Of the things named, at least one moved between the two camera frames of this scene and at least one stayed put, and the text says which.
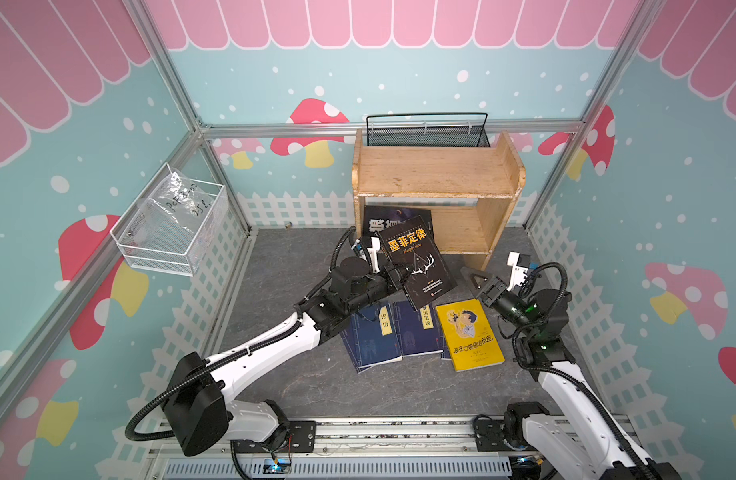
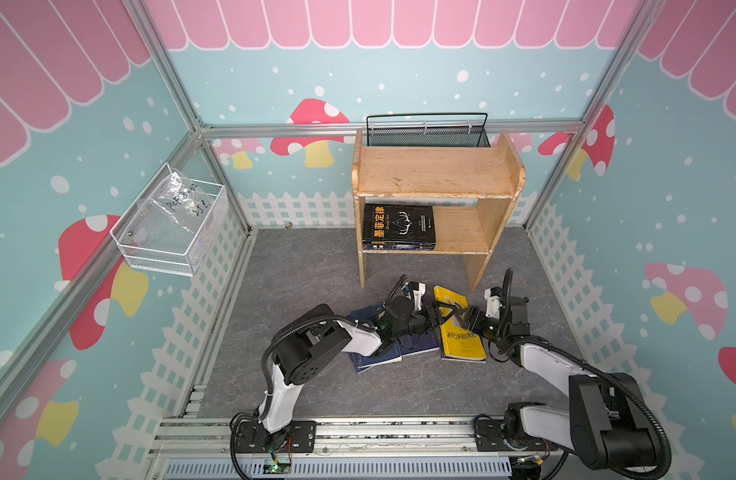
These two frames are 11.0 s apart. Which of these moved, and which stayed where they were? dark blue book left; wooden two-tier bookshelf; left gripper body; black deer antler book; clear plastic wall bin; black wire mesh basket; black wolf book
Moved: black deer antler book; black wolf book; left gripper body
Stayed: black wire mesh basket; wooden two-tier bookshelf; clear plastic wall bin; dark blue book left
